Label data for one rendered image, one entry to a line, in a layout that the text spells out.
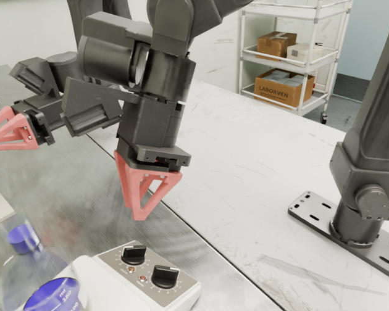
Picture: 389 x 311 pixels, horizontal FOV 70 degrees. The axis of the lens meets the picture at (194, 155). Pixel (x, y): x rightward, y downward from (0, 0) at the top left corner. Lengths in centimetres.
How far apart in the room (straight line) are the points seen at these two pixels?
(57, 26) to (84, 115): 146
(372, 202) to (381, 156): 6
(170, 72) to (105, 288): 25
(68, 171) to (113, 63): 40
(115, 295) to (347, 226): 33
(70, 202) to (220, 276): 33
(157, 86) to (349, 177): 26
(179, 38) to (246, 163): 40
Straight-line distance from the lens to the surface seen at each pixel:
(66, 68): 59
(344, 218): 48
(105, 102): 30
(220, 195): 55
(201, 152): 66
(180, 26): 28
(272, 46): 248
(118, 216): 54
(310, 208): 53
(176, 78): 32
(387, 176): 41
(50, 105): 58
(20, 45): 172
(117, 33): 33
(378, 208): 43
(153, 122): 31
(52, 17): 174
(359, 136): 39
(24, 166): 76
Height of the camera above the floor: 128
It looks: 35 degrees down
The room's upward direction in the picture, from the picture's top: 4 degrees counter-clockwise
